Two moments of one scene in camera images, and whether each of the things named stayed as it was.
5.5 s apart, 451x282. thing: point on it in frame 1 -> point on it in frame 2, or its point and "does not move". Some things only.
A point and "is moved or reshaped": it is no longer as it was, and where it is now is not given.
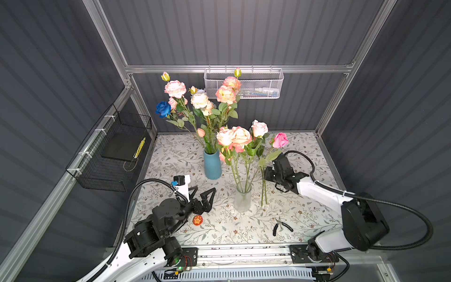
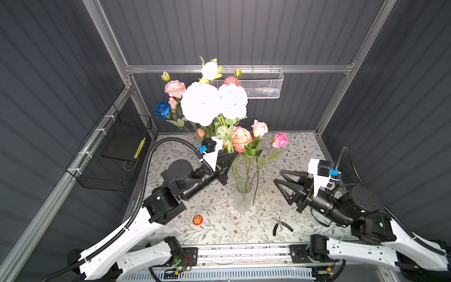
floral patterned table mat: x=290 y=218 does not move
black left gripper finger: x=207 y=204 -> x=225 y=160
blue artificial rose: x=163 y=108 does not move
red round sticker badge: x=197 y=220 does not move
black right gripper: x=269 y=169 -> x=298 y=190
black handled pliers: x=279 y=221 does not move
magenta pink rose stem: x=280 y=140 is moved or reshaped
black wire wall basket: x=109 y=157 does not move
